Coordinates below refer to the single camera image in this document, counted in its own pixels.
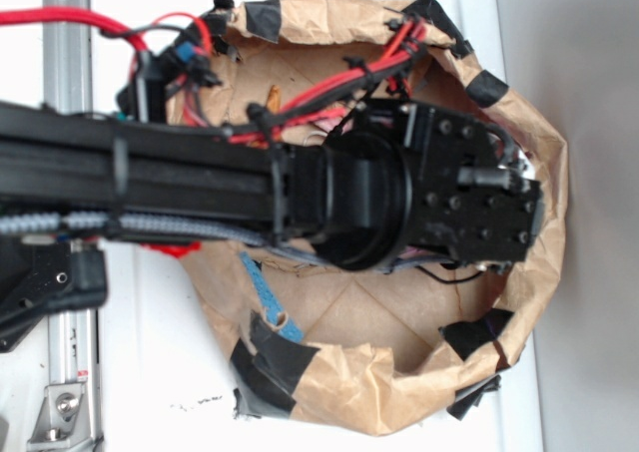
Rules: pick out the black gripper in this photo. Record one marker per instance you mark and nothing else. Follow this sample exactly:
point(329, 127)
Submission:
point(471, 200)

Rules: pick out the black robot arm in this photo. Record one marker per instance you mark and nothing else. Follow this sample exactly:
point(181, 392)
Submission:
point(404, 175)

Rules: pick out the brown paper bag bin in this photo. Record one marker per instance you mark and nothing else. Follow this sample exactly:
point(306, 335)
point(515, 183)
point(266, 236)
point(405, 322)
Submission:
point(380, 352)

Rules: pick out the orange conch seashell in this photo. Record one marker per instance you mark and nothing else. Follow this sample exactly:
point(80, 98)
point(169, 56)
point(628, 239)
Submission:
point(274, 98)

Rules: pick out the aluminium extrusion rail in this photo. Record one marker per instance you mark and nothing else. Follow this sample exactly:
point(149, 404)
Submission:
point(73, 336)

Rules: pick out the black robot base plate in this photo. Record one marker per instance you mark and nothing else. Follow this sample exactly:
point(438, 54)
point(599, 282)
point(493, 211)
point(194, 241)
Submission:
point(42, 280)

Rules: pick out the metal corner bracket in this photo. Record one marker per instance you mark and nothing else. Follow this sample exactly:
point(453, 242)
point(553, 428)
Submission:
point(63, 423)

